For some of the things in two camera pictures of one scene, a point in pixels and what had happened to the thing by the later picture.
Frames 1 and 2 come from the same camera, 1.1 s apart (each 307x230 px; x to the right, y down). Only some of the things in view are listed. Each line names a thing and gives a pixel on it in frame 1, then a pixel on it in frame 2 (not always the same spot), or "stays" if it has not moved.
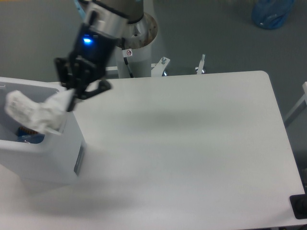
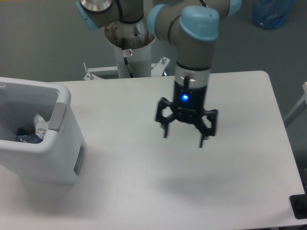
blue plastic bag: [272, 14] stays
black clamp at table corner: [299, 204] stays
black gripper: [88, 63] to [188, 106]
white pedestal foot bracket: [159, 67] stays
